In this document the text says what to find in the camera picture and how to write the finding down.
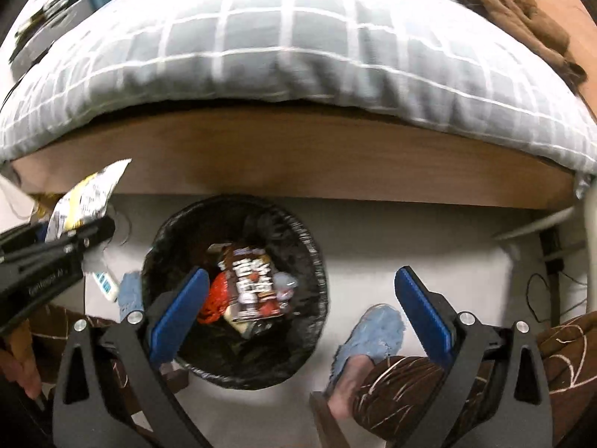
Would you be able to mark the red wrapper in bin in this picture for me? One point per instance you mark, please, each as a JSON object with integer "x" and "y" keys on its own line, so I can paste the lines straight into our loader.
{"x": 217, "y": 301}

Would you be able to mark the black lined trash bin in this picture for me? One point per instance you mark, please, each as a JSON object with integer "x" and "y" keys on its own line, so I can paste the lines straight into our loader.
{"x": 216, "y": 352}

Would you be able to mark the blue fuzzy slipper left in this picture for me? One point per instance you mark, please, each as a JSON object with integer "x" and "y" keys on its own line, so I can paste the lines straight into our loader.
{"x": 130, "y": 296}

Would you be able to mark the grey checked bed sheet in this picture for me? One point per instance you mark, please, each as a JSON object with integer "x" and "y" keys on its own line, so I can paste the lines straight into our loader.
{"x": 433, "y": 63}

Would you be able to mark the yellow white snack packet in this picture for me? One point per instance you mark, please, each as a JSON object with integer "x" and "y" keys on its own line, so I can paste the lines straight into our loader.
{"x": 86, "y": 201}

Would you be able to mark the wooden bed frame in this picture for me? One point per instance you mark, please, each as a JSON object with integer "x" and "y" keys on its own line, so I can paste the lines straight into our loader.
{"x": 294, "y": 150}

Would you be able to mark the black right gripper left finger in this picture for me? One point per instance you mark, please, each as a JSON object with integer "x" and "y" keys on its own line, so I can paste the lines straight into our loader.
{"x": 88, "y": 409}

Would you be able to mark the dark brown snack box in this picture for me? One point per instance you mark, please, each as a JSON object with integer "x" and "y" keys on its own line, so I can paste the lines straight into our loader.
{"x": 260, "y": 294}

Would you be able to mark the brown fleece jacket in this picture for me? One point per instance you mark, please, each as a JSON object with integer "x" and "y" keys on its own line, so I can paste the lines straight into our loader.
{"x": 534, "y": 28}

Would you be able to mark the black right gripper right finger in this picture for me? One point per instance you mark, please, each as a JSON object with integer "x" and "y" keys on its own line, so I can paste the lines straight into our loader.
{"x": 520, "y": 412}

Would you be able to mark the blue fuzzy slipper right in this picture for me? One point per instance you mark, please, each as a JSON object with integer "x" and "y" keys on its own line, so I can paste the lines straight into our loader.
{"x": 378, "y": 335}

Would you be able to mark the brown patterned pajama leg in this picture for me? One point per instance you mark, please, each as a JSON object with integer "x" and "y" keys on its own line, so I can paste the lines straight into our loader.
{"x": 395, "y": 396}

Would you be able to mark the blue fuzzy slipper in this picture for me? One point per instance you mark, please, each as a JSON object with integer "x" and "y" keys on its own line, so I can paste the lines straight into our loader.
{"x": 378, "y": 335}
{"x": 130, "y": 296}

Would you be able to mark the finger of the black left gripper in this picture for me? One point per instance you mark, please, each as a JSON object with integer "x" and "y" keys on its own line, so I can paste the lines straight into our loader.
{"x": 87, "y": 236}

